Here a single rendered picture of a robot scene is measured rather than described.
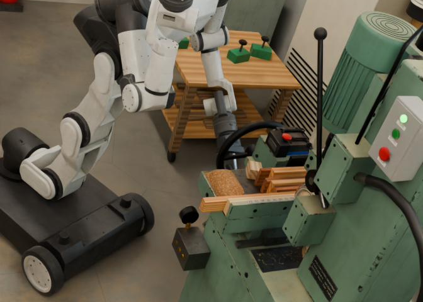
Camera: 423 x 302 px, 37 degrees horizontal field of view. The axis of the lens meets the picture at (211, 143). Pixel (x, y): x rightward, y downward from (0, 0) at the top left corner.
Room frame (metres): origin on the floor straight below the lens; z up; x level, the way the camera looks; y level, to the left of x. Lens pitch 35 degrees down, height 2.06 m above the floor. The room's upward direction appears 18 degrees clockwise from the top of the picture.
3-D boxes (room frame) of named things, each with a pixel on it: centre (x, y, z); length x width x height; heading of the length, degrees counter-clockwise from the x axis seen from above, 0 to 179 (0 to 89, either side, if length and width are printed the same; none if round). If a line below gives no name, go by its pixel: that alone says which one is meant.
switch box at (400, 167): (1.21, -0.39, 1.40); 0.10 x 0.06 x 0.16; 33
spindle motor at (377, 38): (1.55, -0.34, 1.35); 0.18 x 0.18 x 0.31
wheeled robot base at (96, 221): (1.99, 0.57, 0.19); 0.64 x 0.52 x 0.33; 63
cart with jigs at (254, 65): (3.07, 0.07, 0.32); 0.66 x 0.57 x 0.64; 122
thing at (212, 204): (1.50, -0.25, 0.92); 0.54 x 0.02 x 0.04; 123
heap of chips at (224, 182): (1.49, -0.08, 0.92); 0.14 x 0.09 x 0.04; 33
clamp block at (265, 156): (1.71, -0.23, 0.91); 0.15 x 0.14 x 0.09; 123
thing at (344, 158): (1.29, -0.33, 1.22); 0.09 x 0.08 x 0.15; 33
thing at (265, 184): (1.58, -0.28, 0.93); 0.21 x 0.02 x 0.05; 123
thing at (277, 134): (1.71, -0.23, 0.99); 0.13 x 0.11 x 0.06; 123
